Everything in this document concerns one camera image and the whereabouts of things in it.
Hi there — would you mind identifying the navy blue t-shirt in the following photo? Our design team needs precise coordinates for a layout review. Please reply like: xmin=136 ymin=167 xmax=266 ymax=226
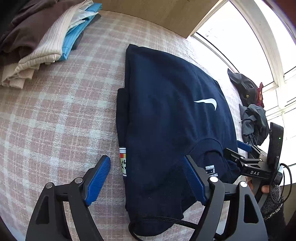
xmin=116 ymin=45 xmax=240 ymax=237

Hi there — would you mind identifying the right hand grey glove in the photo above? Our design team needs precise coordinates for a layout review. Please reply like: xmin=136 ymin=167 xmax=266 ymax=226
xmin=261 ymin=185 xmax=283 ymax=221

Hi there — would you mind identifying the dark grey jacket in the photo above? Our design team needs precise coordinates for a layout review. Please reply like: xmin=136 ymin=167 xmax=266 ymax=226
xmin=239 ymin=104 xmax=269 ymax=146

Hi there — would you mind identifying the dark red garment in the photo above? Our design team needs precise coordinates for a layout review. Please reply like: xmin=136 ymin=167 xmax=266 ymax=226
xmin=256 ymin=82 xmax=264 ymax=108

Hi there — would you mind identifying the black garment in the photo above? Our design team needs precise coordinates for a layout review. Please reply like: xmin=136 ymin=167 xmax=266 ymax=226
xmin=227 ymin=69 xmax=260 ymax=106

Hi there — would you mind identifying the pink plaid table cloth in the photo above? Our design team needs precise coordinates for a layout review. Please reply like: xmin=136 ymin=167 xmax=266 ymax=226
xmin=1 ymin=11 xmax=242 ymax=240

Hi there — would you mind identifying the cream ribbed folded garment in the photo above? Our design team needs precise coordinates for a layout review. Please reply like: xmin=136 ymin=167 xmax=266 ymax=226
xmin=1 ymin=1 xmax=87 ymax=89

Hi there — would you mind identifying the wooden board panel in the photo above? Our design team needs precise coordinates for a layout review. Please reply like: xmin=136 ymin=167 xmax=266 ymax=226
xmin=98 ymin=0 xmax=227 ymax=38

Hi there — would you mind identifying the light blue folded shirt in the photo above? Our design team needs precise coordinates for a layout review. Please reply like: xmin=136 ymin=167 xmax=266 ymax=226
xmin=59 ymin=1 xmax=102 ymax=61

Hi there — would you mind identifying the dark grey folded garment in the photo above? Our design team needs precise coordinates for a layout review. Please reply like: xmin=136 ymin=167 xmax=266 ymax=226
xmin=71 ymin=14 xmax=101 ymax=50

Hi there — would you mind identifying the white folded shirt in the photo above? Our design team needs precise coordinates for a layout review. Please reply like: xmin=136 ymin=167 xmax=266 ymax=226
xmin=67 ymin=9 xmax=98 ymax=30

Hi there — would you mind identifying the brown folded garment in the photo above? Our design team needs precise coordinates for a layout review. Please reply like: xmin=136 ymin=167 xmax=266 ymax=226
xmin=1 ymin=1 xmax=82 ymax=66

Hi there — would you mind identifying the right wrist camera unit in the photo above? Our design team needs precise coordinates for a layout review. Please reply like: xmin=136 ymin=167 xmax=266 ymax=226
xmin=266 ymin=122 xmax=284 ymax=171

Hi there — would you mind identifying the black cable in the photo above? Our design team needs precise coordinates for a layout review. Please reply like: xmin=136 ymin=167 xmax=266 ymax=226
xmin=127 ymin=163 xmax=293 ymax=241

